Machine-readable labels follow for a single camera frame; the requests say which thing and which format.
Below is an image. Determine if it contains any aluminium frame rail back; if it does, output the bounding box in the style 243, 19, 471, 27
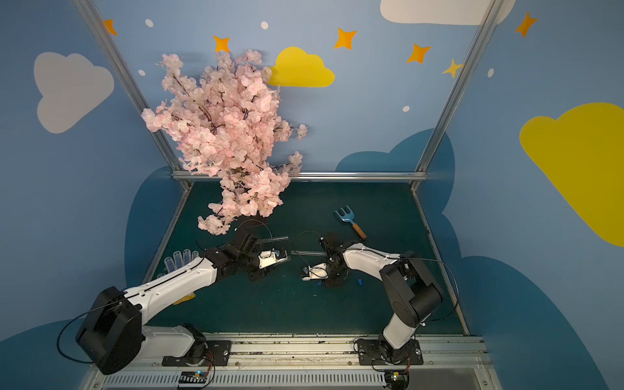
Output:
172, 171, 427, 182

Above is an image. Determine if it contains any clear test tube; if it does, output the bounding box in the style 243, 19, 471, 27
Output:
290, 250, 326, 257
263, 236, 289, 243

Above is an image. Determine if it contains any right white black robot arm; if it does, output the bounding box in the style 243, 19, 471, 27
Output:
310, 235, 444, 365

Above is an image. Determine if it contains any small circuit board right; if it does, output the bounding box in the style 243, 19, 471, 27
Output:
384, 370, 410, 390

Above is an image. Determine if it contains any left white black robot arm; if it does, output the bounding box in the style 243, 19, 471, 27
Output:
76, 232, 288, 375

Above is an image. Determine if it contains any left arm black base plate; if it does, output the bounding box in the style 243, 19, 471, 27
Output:
162, 340, 232, 367

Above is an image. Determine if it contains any blue garden fork wooden handle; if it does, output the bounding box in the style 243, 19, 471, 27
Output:
334, 206, 367, 240

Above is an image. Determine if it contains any pink artificial cherry blossom tree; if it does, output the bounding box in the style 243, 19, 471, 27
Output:
141, 50, 308, 236

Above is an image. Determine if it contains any small circuit board left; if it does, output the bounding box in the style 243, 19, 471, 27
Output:
177, 370, 210, 389

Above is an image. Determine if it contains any small circuit board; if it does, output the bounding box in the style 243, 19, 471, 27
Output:
384, 370, 410, 390
177, 370, 210, 389

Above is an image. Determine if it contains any aluminium front rail bed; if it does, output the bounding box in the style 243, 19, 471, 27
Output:
79, 333, 502, 389

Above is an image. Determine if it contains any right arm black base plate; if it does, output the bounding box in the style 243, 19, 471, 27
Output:
354, 339, 423, 366

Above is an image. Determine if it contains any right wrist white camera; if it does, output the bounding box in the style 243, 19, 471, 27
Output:
301, 263, 328, 281

